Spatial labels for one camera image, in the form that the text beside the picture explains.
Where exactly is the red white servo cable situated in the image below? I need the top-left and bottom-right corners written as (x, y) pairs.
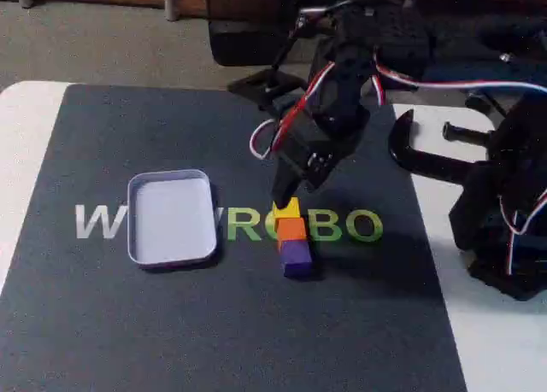
top-left (249, 61), bottom-right (338, 161)
top-left (498, 185), bottom-right (547, 278)
top-left (369, 48), bottom-right (547, 102)

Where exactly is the purple wooden cube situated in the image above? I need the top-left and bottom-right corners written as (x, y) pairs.
top-left (279, 240), bottom-right (314, 278)

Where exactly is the white metal tray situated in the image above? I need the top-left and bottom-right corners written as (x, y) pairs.
top-left (126, 168), bottom-right (220, 270)

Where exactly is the black table clamp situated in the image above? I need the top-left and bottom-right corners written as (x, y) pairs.
top-left (386, 108), bottom-right (497, 184)

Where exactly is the dark box on floor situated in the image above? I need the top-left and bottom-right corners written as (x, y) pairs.
top-left (203, 0), bottom-right (300, 67)

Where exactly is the orange wooden cube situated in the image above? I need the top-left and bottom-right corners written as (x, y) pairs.
top-left (275, 216), bottom-right (308, 244)

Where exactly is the black camera cable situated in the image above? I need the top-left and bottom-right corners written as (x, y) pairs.
top-left (271, 23), bottom-right (303, 75)

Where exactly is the yellow wooden cube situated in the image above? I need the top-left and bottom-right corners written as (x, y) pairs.
top-left (274, 196), bottom-right (301, 220)

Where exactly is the black gripper camera mount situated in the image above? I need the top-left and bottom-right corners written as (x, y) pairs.
top-left (227, 66), bottom-right (309, 110)

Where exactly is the black mat with lettering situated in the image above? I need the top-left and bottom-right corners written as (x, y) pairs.
top-left (0, 83), bottom-right (469, 392)

